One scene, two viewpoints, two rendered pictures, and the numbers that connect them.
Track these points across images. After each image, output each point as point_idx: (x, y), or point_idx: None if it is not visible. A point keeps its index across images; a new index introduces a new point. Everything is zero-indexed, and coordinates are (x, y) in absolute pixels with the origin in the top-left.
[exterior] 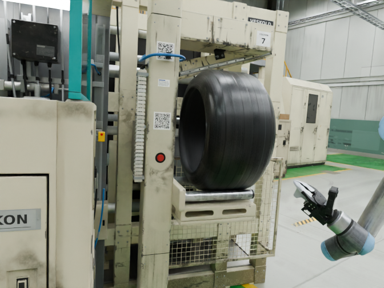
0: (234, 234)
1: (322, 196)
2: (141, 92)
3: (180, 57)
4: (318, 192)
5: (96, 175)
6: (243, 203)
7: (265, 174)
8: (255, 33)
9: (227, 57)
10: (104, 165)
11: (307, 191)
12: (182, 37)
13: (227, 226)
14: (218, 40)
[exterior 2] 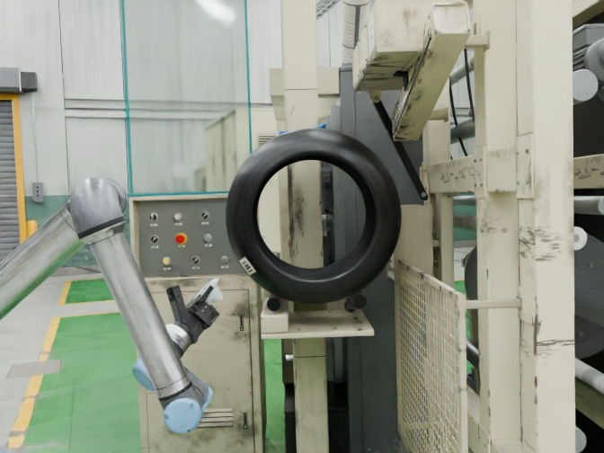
0: (432, 446)
1: (193, 303)
2: None
3: (279, 133)
4: (198, 297)
5: (289, 255)
6: (269, 312)
7: (523, 350)
8: (368, 32)
9: (409, 79)
10: (344, 255)
11: (199, 292)
12: (355, 86)
13: (429, 420)
14: (359, 72)
